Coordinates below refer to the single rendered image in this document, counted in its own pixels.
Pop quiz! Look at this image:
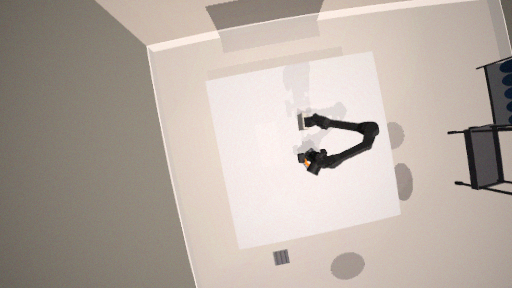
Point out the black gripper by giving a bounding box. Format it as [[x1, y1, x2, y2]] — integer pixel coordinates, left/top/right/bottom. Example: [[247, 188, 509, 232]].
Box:
[[297, 149, 326, 163]]

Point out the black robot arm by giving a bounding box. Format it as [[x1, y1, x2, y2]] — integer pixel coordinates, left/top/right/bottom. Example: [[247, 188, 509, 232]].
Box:
[[304, 113, 379, 176]]

